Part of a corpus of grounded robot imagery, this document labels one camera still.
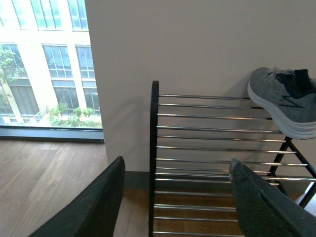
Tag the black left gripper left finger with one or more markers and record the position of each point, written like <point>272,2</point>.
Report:
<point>93,213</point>

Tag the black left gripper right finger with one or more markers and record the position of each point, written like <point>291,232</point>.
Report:
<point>264,211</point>

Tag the grey sneaker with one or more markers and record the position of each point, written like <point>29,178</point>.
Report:
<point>289,96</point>

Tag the black metal shoe rack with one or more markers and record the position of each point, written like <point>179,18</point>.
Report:
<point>192,141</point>

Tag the black window frame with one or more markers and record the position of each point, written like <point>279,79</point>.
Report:
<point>52,134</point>

